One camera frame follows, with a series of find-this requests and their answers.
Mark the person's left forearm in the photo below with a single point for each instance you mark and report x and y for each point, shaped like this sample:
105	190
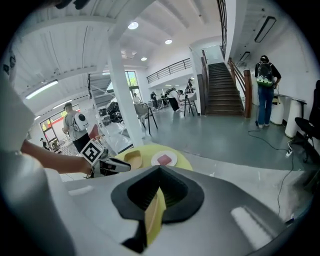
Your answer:
60	161

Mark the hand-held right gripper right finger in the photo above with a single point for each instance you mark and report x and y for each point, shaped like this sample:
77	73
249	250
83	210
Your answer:
220	200

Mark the white bin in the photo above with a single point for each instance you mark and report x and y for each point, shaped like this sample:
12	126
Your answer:
277	112

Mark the white table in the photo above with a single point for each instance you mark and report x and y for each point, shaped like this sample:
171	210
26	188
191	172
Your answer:
295	110

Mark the white small container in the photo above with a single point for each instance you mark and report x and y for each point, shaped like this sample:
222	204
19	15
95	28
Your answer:
173	160

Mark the dark wooden staircase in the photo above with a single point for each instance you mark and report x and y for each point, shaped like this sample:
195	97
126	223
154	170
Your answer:
222	90

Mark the round ceiling light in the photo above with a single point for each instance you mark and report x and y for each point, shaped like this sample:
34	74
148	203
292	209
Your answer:
168	41
133	25
143	59

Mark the grey chair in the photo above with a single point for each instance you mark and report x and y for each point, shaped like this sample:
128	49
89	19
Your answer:
141	110

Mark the long tube ceiling light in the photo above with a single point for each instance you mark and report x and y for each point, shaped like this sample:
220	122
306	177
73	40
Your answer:
41	89

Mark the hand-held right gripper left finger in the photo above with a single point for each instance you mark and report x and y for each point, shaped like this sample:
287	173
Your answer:
62	215

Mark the white power strip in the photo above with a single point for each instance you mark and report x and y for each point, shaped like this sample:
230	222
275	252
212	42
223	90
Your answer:
289	152

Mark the white metal shelving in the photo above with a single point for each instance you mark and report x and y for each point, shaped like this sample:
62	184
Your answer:
105	107

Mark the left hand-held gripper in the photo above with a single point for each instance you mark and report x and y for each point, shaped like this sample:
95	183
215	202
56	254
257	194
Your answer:
92	152

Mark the tall stool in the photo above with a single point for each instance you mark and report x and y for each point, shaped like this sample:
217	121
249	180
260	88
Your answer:
190	101

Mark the beige small container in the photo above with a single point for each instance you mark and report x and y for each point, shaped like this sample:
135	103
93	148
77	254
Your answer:
133	158
153	217

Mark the white pillar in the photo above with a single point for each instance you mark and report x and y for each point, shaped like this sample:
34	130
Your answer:
125	95

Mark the person's white shirt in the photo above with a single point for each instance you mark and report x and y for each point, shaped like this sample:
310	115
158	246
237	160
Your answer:
12	112

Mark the clear green backpack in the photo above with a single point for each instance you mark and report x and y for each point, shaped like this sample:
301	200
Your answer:
264	73

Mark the white round backpack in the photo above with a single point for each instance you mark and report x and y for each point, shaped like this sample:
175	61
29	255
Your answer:
81	122

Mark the black office chair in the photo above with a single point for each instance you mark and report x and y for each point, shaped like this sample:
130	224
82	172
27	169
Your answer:
308	125

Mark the black rectangular hanging light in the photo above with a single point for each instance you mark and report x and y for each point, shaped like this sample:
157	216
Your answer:
265	28

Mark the black balcony railing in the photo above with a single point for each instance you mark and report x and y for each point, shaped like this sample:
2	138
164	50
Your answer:
170	68

